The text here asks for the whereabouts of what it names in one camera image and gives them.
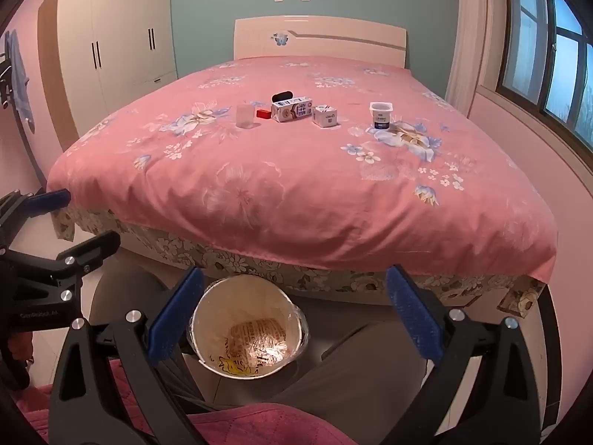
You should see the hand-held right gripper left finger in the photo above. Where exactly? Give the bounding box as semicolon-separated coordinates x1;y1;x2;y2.
49;267;218;445

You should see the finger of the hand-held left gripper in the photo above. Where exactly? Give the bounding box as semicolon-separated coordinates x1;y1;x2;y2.
0;230;122;288
0;188;72;248

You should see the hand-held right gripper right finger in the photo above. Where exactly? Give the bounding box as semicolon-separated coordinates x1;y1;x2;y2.
385;264;543;445

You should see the white paper bucket with liner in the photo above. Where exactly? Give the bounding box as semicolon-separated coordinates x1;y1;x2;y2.
186;275;310;378

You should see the white yogurt cup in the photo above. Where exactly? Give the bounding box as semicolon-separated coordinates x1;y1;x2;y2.
369;101;394;131

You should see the small white carton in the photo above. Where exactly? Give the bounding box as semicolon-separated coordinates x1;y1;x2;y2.
311;105;337;128

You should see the long milk carton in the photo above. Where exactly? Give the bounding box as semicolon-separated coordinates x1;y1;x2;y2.
271;96;314;123

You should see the person's right leg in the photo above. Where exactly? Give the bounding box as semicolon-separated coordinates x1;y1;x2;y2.
273;320;434;411

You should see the floral bed skirt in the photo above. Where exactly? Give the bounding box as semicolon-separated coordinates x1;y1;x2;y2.
52;208;545;320

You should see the hanging blue cloth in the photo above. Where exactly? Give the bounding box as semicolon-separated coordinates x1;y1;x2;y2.
6;29;35;133

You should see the pink quilted garment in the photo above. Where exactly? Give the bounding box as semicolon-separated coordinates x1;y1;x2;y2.
14;362;357;445

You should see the pink floral bedspread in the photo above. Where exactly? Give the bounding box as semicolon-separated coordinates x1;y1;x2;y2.
46;55;559;283

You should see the white wardrobe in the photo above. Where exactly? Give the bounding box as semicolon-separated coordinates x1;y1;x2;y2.
38;0;178;151

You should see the pale curtain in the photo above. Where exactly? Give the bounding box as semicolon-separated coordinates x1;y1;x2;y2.
445;0;510;116

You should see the cream bed headboard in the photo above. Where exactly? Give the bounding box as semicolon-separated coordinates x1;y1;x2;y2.
233;15;409;70

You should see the dark framed window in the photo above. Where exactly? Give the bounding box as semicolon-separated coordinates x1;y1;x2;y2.
496;0;593;149

